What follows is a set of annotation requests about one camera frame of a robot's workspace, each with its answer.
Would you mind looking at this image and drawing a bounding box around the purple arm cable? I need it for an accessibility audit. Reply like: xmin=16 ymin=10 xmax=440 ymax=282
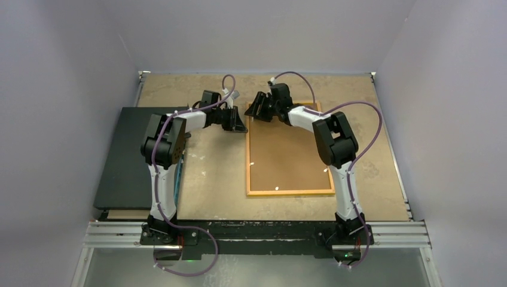
xmin=269 ymin=71 xmax=383 ymax=270
xmin=152 ymin=74 xmax=237 ymax=278

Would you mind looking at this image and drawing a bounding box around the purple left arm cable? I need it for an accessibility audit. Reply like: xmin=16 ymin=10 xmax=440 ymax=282
xmin=152 ymin=74 xmax=237 ymax=278

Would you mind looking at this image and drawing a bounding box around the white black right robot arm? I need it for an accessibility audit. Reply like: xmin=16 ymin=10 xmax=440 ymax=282
xmin=245 ymin=83 xmax=372 ymax=243

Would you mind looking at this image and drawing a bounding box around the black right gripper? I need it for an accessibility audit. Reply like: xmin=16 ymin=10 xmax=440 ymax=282
xmin=245 ymin=92 xmax=280 ymax=123

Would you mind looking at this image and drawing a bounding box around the brown frame backing board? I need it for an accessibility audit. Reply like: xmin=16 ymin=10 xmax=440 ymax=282
xmin=249 ymin=105 xmax=331 ymax=192

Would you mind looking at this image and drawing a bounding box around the aluminium profile rail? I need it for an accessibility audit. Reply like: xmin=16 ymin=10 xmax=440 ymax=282
xmin=83 ymin=221 xmax=431 ymax=249

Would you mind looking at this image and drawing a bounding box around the dark blue flat box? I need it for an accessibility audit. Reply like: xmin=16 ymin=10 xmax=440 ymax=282
xmin=93 ymin=106 xmax=187 ymax=210

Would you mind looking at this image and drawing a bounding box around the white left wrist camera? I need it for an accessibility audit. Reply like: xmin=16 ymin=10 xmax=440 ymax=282
xmin=222 ymin=88 xmax=240 ymax=108

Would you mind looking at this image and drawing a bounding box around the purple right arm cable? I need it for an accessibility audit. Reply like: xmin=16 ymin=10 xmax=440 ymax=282
xmin=269 ymin=71 xmax=383 ymax=270

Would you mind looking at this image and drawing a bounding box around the wooden picture frame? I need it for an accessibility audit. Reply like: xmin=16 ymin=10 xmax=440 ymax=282
xmin=245 ymin=100 xmax=336 ymax=198

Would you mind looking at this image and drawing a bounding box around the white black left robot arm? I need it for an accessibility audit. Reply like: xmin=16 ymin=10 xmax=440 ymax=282
xmin=141 ymin=88 xmax=247 ymax=245

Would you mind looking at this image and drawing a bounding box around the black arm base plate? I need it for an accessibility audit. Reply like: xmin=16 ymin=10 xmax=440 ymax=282
xmin=140 ymin=219 xmax=374 ymax=261

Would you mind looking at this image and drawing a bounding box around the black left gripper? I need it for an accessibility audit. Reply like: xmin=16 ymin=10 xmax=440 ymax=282
xmin=212 ymin=106 xmax=247 ymax=133

